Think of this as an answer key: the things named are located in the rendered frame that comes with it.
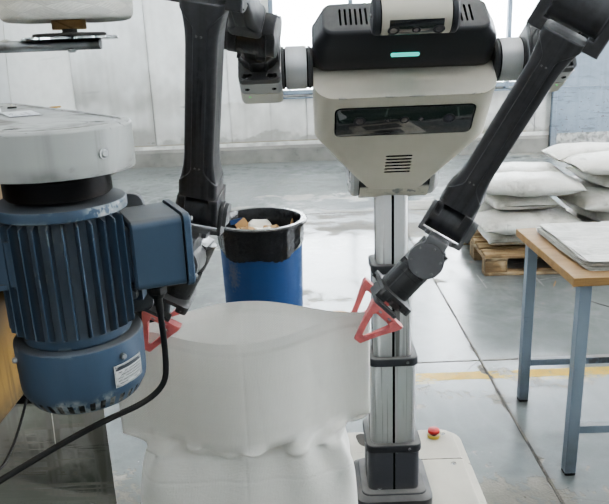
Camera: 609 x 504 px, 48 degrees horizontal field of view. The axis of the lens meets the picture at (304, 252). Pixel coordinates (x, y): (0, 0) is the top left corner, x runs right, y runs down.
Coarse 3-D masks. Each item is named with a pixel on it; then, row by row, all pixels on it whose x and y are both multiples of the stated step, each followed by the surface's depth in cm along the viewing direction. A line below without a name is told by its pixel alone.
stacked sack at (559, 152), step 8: (560, 144) 489; (568, 144) 485; (576, 144) 481; (584, 144) 477; (592, 144) 475; (600, 144) 476; (608, 144) 474; (544, 152) 499; (552, 152) 478; (560, 152) 470; (568, 152) 466; (576, 152) 463; (584, 152) 462; (592, 152) 462; (560, 160) 465
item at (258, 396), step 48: (192, 336) 126; (240, 336) 130; (288, 336) 113; (336, 336) 120; (144, 384) 120; (192, 384) 114; (240, 384) 112; (288, 384) 115; (336, 384) 122; (144, 432) 123; (192, 432) 118; (240, 432) 115; (288, 432) 118; (336, 432) 123; (144, 480) 122; (192, 480) 119; (240, 480) 119; (288, 480) 120; (336, 480) 122
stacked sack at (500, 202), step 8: (488, 200) 456; (496, 200) 445; (504, 200) 442; (512, 200) 442; (520, 200) 442; (528, 200) 442; (536, 200) 442; (544, 200) 442; (552, 200) 442; (496, 208) 443; (504, 208) 442; (512, 208) 441; (520, 208) 442; (528, 208) 442; (536, 208) 442; (544, 208) 443
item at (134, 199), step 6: (126, 192) 89; (132, 192) 89; (132, 198) 88; (138, 198) 88; (132, 204) 88; (138, 204) 88; (144, 204) 89; (132, 288) 89; (132, 294) 89; (138, 294) 89; (144, 294) 90; (138, 300) 92; (144, 300) 92; (150, 300) 92; (138, 306) 92; (144, 306) 92; (150, 306) 92
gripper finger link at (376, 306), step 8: (376, 288) 115; (376, 296) 113; (376, 304) 111; (384, 304) 113; (368, 312) 112; (376, 312) 112; (384, 312) 112; (392, 312) 112; (368, 320) 113; (384, 320) 113; (392, 320) 112; (360, 328) 114; (384, 328) 114; (392, 328) 113; (400, 328) 113; (360, 336) 115; (368, 336) 115; (376, 336) 114
